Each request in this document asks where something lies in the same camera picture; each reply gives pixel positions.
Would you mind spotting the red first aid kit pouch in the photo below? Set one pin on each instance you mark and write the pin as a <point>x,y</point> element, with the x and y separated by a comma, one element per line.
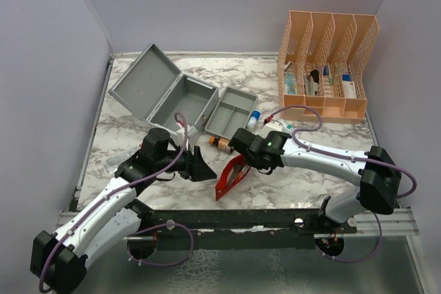
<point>234,172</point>

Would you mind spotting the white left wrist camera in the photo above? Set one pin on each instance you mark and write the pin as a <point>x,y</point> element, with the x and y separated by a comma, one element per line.
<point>191,133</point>

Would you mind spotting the white bottle green label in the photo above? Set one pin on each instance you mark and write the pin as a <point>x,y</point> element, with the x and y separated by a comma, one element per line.
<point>286,126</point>

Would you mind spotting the peach plastic file organizer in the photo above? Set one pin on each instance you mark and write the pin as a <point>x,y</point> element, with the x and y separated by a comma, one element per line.
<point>320,65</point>

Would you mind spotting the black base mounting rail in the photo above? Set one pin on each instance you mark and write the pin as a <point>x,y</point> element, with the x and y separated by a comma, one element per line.
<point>230,229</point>

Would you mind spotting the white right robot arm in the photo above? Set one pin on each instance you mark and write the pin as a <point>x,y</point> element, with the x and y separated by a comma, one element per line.
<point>373,174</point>

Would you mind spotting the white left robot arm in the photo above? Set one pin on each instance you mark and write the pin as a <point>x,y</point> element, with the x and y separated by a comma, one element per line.
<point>60,259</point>

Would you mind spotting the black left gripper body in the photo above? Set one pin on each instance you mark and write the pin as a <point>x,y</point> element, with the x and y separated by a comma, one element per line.
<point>185,169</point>

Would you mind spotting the clear printed leaflet packet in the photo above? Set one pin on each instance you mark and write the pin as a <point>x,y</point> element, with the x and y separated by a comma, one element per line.
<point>111,163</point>

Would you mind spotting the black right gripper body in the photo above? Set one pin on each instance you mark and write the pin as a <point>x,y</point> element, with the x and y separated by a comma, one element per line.
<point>252,162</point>

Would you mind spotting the grey metal first aid case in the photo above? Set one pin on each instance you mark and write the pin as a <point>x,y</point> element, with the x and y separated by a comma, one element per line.
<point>153,89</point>

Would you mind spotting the white blue gauze roll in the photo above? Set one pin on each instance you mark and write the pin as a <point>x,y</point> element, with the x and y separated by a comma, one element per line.
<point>253,120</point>

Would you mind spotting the grey plastic divider tray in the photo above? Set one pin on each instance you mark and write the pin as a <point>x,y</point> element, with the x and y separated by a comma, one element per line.
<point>231,112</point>

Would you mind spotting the brown bottle orange cap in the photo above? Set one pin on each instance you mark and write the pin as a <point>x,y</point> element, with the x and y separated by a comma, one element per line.
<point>221,144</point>

